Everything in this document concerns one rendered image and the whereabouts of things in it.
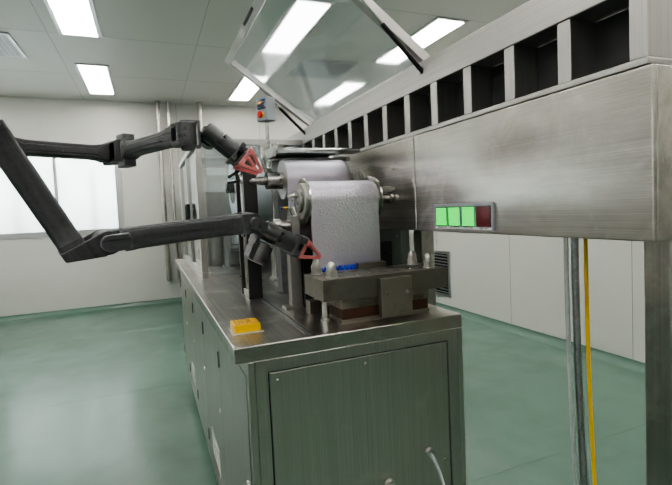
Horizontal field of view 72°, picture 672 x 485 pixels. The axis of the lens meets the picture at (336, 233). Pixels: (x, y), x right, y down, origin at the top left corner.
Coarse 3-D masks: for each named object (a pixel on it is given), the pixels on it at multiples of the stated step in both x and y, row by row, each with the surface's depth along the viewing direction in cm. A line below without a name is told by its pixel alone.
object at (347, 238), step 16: (320, 224) 144; (336, 224) 146; (352, 224) 148; (368, 224) 151; (320, 240) 144; (336, 240) 146; (352, 240) 149; (368, 240) 151; (336, 256) 147; (352, 256) 149; (368, 256) 151
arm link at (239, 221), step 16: (160, 224) 119; (176, 224) 120; (192, 224) 122; (208, 224) 125; (224, 224) 127; (240, 224) 129; (112, 240) 108; (128, 240) 110; (144, 240) 115; (160, 240) 118; (176, 240) 120; (192, 240) 124
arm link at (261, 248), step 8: (256, 224) 130; (264, 224) 133; (264, 232) 133; (248, 240) 137; (256, 240) 133; (248, 248) 135; (256, 248) 134; (264, 248) 135; (272, 248) 137; (248, 256) 133; (256, 256) 134; (264, 256) 135; (264, 264) 136
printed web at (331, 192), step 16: (288, 160) 169; (304, 160) 172; (320, 160) 174; (336, 160) 176; (288, 176) 164; (304, 176) 167; (320, 176) 169; (336, 176) 171; (288, 192) 165; (320, 192) 144; (336, 192) 146; (352, 192) 148; (368, 192) 151; (320, 208) 144; (336, 208) 146; (352, 208) 148; (368, 208) 150; (304, 224) 154; (288, 288) 181
